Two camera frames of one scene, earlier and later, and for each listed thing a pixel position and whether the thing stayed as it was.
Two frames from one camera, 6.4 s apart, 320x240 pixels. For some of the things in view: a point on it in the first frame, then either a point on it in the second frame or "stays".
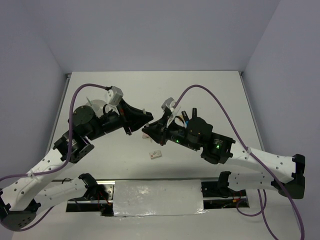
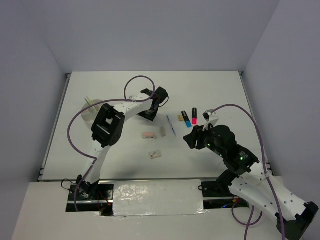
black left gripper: (131, 117) to (148, 117)
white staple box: (155, 154) stays
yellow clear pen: (147, 125) to (91, 103)
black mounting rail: (103, 201) stays
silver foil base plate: (158, 198) stays
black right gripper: (158, 131) to (197, 133)
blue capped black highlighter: (185, 118) stays
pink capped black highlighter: (194, 113) stays
